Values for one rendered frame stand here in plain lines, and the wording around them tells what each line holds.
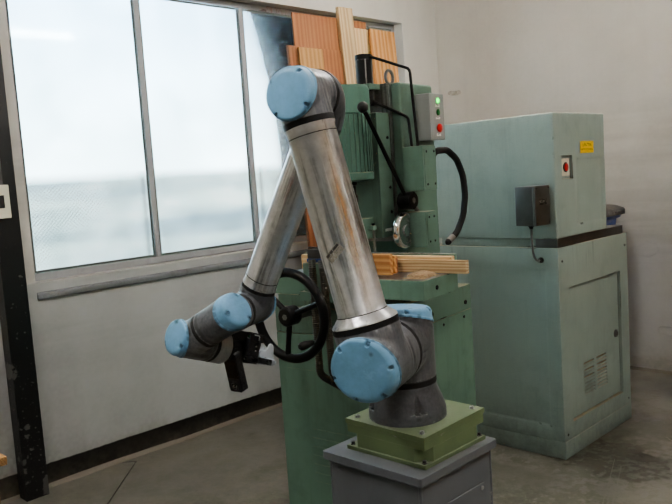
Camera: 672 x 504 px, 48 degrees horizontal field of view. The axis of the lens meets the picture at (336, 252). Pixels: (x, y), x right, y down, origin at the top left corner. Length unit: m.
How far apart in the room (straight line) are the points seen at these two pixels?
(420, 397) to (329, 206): 0.51
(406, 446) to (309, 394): 0.80
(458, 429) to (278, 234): 0.63
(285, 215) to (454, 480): 0.74
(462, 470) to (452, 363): 0.86
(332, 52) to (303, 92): 2.73
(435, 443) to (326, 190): 0.63
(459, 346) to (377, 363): 1.15
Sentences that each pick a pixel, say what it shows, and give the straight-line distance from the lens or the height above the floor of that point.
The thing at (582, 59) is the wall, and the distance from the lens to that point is 4.68.
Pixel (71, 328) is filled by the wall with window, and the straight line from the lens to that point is 3.43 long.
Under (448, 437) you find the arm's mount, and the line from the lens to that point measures 1.82.
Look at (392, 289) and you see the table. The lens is 2.25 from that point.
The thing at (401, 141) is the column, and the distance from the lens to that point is 2.59.
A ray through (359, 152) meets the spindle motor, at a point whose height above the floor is 1.29.
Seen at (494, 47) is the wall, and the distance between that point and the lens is 4.98.
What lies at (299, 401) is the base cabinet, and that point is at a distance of 2.56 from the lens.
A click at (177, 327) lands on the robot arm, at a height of 0.88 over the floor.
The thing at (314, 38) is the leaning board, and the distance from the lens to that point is 4.29.
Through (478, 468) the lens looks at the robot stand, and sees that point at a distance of 1.92.
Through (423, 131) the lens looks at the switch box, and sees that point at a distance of 2.65.
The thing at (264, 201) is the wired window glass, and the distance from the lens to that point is 4.09.
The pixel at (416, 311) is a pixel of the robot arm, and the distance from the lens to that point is 1.76.
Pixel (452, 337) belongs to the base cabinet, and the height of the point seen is 0.63.
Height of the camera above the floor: 1.22
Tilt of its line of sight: 6 degrees down
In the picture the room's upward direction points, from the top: 4 degrees counter-clockwise
